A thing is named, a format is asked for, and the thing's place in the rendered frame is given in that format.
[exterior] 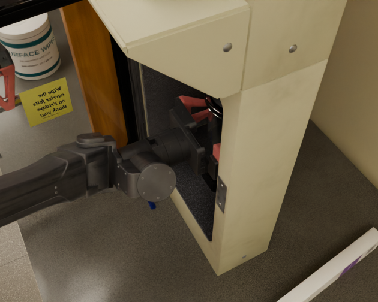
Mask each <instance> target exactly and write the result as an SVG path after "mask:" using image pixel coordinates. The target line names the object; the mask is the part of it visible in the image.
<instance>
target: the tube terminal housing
mask: <svg viewBox="0 0 378 302"><path fill-rule="evenodd" d="M245 1H246V2H247V3H248V4H249V5H250V6H251V10H250V19H249V25H248V34H247V43H246V48H245V58H244V66H243V72H242V81H241V89H240V91H239V92H238V93H236V94H233V95H231V96H228V97H225V98H223V99H221V98H220V101H221V104H222V106H223V125H222V133H221V146H220V158H219V166H218V175H219V176H220V177H221V179H222V180H223V182H224V183H225V184H226V186H227V194H226V203H225V208H224V214H223V212H222V211H221V210H220V208H219V206H218V205H217V203H216V199H215V212H214V225H213V232H212V241H208V240H207V238H206V237H205V235H204V233H203V232H202V230H201V229H200V227H199V225H198V224H197V222H196V220H195V219H194V217H193V215H192V214H191V212H190V211H189V209H188V207H187V206H186V204H185V203H184V200H183V199H182V198H181V196H180V194H179V192H178V191H177V190H176V188H174V190H173V192H172V193H171V194H170V197H171V199H172V201H173V202H174V204H175V206H176V208H177V209H178V211H179V212H180V214H181V216H182V217H183V219H184V221H185V223H186V224H187V226H188V227H189V229H190V231H191V233H192V234H193V236H194V238H195V239H196V241H197V242H198V244H199V246H200V248H201V250H202V251H203V253H204V254H205V256H206V258H207V259H208V261H209V263H210V265H211V266H212V268H213V269H214V271H215V273H216V275H217V276H219V275H221V274H223V273H225V272H227V271H229V270H231V269H233V268H235V267H237V266H238V265H240V264H242V263H244V262H246V261H248V260H250V259H251V258H254V257H255V256H258V255H260V254H261V253H263V252H265V251H267V249H268V245H269V242H270V239H271V236H272V233H273V230H274V227H275V223H276V221H277V218H278V214H279V211H280V208H281V205H282V202H283V198H284V195H285V193H286V189H287V186H288V184H289V180H290V177H291V174H292V171H293V168H294V164H295V161H296V158H297V155H298V152H299V148H300V146H301V143H302V139H303V137H304V134H305V130H306V127H307V124H308V121H309V118H310V114H311V111H312V109H313V105H314V102H315V99H316V96H317V93H318V90H319V87H320V83H321V81H322V77H323V74H324V72H325V68H326V64H327V62H328V58H329V55H330V52H331V49H332V46H333V43H334V40H335V36H336V34H337V31H338V27H339V24H340V21H341V18H342V15H343V12H344V8H345V6H346V2H347V0H245ZM217 184H218V179H217Z"/></svg>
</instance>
